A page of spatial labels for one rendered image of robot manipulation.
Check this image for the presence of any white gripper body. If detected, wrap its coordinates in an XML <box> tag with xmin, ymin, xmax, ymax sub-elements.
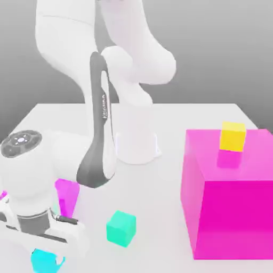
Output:
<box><xmin>3</xmin><ymin>221</ymin><xmax>91</xmax><ymax>260</ymax></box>

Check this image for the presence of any small teal cube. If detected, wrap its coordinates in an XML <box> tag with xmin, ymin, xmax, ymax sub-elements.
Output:
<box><xmin>106</xmin><ymin>210</ymin><xmax>137</xmax><ymax>248</ymax></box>

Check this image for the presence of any small cyan cube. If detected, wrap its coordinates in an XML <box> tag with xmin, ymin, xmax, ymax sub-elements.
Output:
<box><xmin>30</xmin><ymin>248</ymin><xmax>66</xmax><ymax>273</ymax></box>

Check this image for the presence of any small magenta cube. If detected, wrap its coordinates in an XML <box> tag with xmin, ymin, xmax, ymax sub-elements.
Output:
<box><xmin>54</xmin><ymin>178</ymin><xmax>81</xmax><ymax>219</ymax></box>

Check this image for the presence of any large magenta box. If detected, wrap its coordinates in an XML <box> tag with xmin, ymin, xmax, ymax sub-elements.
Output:
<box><xmin>180</xmin><ymin>127</ymin><xmax>273</xmax><ymax>261</ymax></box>

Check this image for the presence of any small yellow cube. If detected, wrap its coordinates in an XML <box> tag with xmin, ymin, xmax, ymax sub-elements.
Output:
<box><xmin>219</xmin><ymin>121</ymin><xmax>247</xmax><ymax>152</ymax></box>

